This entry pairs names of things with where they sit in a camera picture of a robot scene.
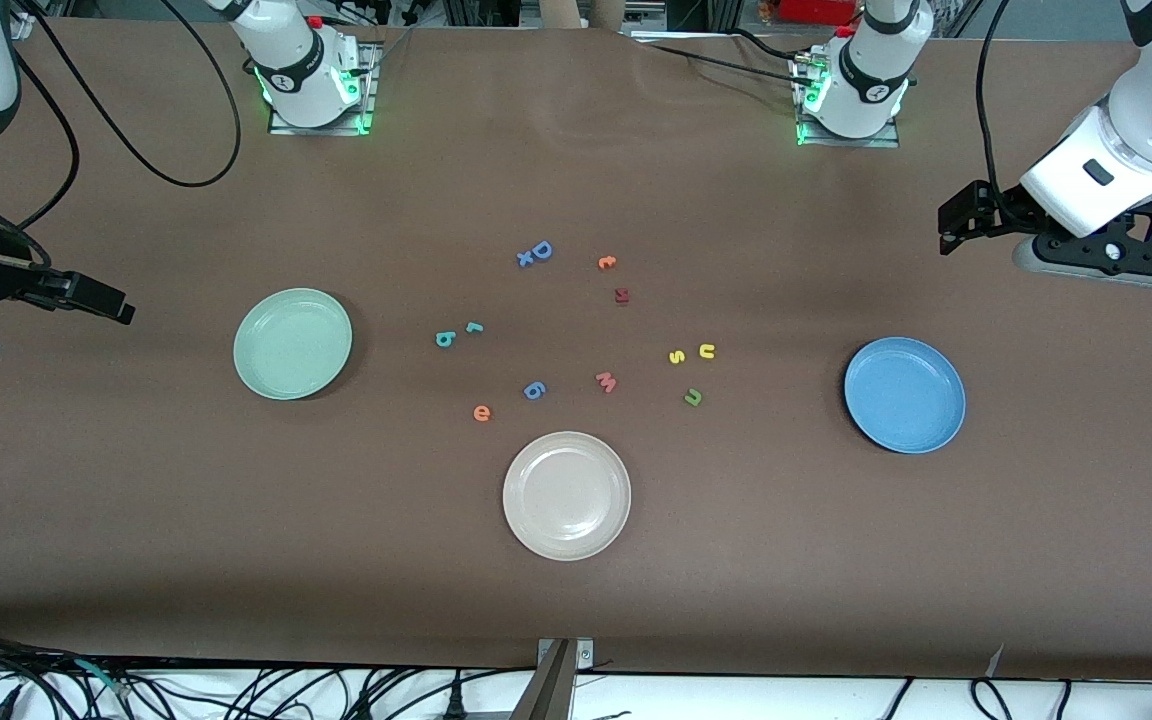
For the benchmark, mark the blue plate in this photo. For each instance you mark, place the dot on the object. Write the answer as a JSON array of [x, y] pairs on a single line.
[[926, 420]]

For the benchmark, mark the beige plate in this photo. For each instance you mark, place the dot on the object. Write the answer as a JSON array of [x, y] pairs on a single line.
[[566, 495]]

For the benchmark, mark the person in background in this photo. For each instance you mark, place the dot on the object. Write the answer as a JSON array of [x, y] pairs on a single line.
[[581, 12]]

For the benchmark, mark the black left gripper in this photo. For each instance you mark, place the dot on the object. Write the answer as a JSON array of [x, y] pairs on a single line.
[[986, 207]]

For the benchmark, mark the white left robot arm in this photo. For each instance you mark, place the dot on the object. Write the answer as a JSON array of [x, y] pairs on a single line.
[[1136, 140]]

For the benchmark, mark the light green plate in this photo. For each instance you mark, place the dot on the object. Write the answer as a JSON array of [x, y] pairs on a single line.
[[281, 375]]

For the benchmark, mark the red box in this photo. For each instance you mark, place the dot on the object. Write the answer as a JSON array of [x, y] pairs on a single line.
[[821, 10]]

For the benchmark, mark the black power plug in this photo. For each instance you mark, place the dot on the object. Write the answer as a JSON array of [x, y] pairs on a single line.
[[454, 706]]

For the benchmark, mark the teal letter b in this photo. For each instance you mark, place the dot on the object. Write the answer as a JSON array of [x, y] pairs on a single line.
[[445, 339]]

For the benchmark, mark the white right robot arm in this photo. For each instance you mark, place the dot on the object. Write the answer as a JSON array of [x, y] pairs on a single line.
[[301, 70]]

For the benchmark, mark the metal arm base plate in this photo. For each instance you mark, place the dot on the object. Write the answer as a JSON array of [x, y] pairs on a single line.
[[836, 144], [373, 100]]

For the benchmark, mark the blue digit six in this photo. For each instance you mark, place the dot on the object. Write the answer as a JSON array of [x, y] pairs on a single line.
[[530, 385]]

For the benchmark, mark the brown table cover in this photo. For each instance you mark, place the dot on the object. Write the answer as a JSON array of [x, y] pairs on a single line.
[[136, 520]]

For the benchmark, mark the aluminium frame profile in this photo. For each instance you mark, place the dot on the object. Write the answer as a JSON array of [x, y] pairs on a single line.
[[26, 28]]

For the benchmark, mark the pink letter w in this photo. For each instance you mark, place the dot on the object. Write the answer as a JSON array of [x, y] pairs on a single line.
[[606, 382]]

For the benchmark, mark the grey aluminium post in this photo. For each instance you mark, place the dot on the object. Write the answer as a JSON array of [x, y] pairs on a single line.
[[548, 695]]

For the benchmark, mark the blue letter D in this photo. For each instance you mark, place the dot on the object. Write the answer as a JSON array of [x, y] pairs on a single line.
[[547, 256]]

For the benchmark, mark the small metal table bracket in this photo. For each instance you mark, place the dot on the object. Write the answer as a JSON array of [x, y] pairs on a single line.
[[584, 655]]

